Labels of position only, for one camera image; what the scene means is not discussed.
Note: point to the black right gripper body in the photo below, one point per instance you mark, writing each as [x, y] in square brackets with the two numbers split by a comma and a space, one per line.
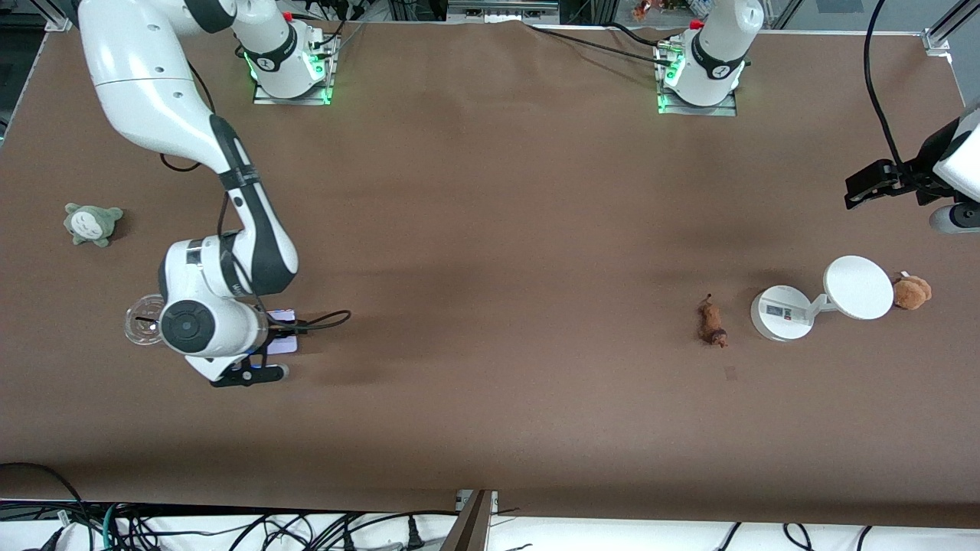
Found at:
[273, 337]

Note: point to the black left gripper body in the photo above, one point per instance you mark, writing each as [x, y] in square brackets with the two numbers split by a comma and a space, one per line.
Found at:
[916, 174]

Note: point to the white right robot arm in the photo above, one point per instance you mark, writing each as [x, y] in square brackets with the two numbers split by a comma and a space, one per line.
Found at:
[145, 84]

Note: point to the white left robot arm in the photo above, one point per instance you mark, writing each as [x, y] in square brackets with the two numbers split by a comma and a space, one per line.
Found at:
[716, 53]

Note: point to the brown plush toy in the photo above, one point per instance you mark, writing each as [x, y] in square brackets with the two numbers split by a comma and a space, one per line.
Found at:
[911, 292]

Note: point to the clear plastic cup with lid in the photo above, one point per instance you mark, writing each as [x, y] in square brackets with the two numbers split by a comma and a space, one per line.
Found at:
[142, 325]

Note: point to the green grey plush toy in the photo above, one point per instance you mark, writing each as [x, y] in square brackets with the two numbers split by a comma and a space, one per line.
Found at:
[92, 223]

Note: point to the black power plug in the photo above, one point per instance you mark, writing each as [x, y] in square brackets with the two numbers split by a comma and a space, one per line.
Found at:
[414, 536]

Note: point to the brown table cover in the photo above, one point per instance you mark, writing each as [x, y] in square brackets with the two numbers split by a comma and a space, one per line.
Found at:
[490, 191]

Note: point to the small orange figure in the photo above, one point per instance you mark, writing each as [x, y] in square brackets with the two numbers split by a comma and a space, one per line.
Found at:
[641, 11]

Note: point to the grey metal device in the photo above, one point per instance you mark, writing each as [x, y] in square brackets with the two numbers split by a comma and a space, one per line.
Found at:
[501, 8]

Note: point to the aluminium frame profile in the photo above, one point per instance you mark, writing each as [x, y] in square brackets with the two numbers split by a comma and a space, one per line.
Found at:
[942, 34]

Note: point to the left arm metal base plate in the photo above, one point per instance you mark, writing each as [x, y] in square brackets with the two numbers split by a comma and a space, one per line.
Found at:
[727, 109]

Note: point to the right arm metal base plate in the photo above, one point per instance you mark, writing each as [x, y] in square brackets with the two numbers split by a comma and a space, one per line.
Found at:
[325, 84]

